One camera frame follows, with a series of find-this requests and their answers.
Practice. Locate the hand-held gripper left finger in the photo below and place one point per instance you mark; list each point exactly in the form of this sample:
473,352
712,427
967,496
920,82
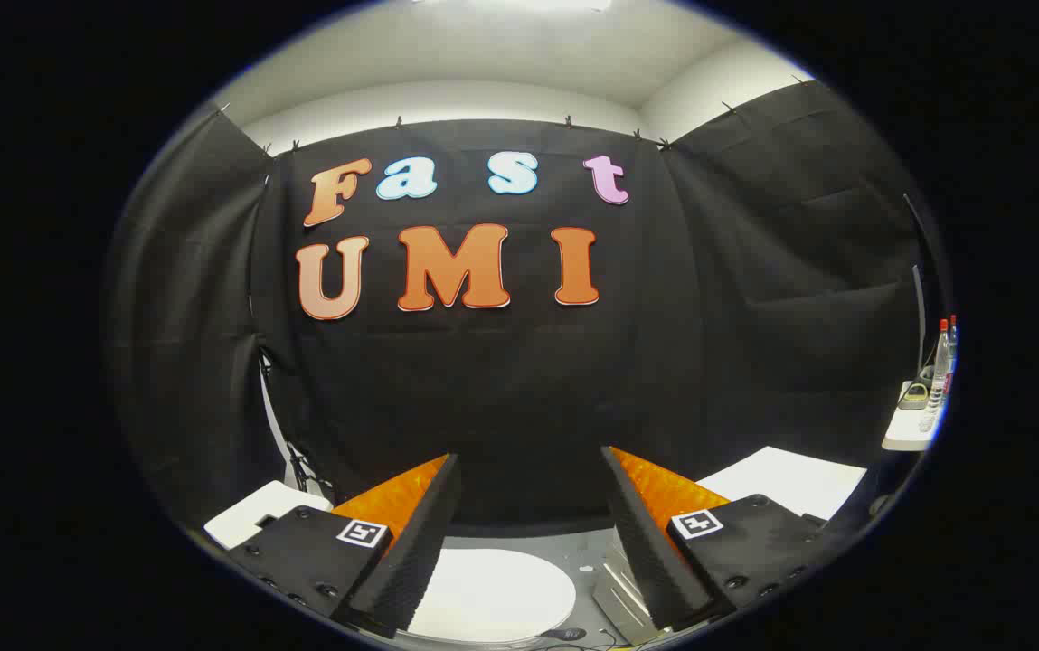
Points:
420,561

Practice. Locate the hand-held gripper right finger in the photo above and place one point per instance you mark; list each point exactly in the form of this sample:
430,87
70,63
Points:
646,551

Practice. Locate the white toilet lid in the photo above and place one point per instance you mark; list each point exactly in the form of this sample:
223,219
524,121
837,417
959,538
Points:
501,592

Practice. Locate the black backdrop stand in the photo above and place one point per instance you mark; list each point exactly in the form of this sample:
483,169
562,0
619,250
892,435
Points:
302,470

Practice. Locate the white drawer cabinet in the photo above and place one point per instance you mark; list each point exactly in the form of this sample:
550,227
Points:
790,479

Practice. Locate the black backdrop cloth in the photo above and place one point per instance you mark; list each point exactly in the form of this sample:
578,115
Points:
501,380

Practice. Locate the white side table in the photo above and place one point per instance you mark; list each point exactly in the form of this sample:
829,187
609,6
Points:
908,432

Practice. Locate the small grey green object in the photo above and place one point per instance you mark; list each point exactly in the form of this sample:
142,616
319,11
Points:
914,396

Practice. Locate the clear bottle with red cap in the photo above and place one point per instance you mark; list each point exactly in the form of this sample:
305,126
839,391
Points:
952,339
939,371

